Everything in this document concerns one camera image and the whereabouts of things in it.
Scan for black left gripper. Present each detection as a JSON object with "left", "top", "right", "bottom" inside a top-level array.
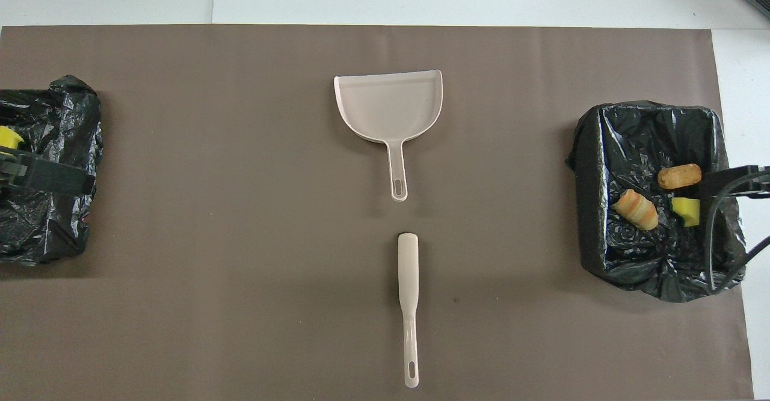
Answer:
[{"left": 0, "top": 147, "right": 96, "bottom": 197}]

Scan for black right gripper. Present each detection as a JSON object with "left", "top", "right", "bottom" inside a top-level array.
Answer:
[{"left": 698, "top": 165, "right": 770, "bottom": 200}]

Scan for brown oval foam chunk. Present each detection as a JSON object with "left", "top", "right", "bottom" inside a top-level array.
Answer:
[{"left": 657, "top": 164, "right": 703, "bottom": 190}]

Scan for small yellow sponge piece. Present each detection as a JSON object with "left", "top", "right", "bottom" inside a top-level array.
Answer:
[{"left": 671, "top": 197, "right": 702, "bottom": 228}]

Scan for notched yellow sponge piece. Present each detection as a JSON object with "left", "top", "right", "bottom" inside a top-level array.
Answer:
[{"left": 0, "top": 126, "right": 25, "bottom": 151}]

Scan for pale and orange foam chunk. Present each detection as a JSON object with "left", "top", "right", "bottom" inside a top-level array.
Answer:
[{"left": 612, "top": 189, "right": 659, "bottom": 231}]

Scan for beige hand brush black bristles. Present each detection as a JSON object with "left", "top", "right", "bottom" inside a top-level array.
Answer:
[{"left": 397, "top": 233, "right": 420, "bottom": 389}]

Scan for pale pink plastic dustpan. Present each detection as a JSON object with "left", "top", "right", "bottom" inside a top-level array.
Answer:
[{"left": 333, "top": 69, "right": 444, "bottom": 203}]

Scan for crumpled bin black bag liner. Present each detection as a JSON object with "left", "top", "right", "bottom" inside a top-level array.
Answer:
[{"left": 0, "top": 75, "right": 104, "bottom": 266}]

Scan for open bin black bag liner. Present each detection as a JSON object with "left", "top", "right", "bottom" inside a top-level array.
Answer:
[{"left": 565, "top": 100, "right": 748, "bottom": 304}]

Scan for brown paper table mat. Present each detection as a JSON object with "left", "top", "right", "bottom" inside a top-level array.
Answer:
[{"left": 0, "top": 25, "right": 754, "bottom": 401}]

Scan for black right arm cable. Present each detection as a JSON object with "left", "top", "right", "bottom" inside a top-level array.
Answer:
[{"left": 704, "top": 171, "right": 770, "bottom": 295}]

